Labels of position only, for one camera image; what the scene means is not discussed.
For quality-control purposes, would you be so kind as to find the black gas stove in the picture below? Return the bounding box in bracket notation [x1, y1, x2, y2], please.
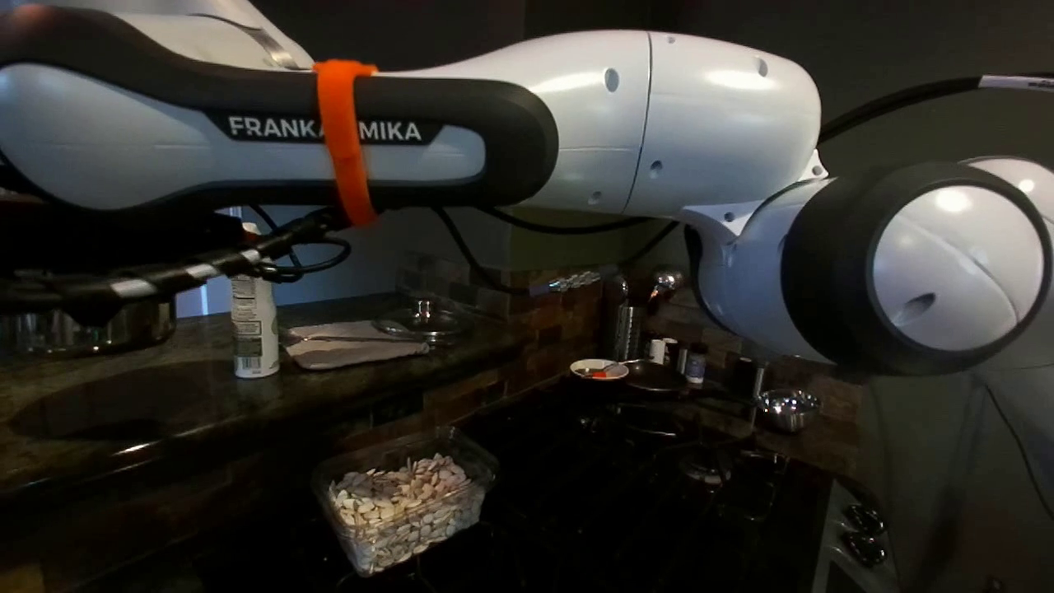
[293, 377, 903, 593]

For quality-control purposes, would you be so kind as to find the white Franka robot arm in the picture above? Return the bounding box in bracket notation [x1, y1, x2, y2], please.
[0, 0, 1051, 377]

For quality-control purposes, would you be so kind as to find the white bottle on counter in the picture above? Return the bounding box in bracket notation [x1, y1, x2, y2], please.
[231, 276, 278, 380]

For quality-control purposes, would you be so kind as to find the white bowl with red food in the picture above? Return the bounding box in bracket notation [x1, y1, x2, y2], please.
[570, 358, 629, 382]

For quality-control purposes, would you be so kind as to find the orange strap on arm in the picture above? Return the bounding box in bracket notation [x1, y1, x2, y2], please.
[314, 58, 382, 228]

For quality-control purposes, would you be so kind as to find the clear tray of popcorn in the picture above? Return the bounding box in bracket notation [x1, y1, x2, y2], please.
[314, 433, 498, 578]

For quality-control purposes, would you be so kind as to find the small steel bowl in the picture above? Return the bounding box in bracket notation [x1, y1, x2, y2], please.
[757, 388, 819, 435]

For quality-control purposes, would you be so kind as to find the folded cloth on counter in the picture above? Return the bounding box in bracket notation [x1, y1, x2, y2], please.
[285, 319, 429, 373]

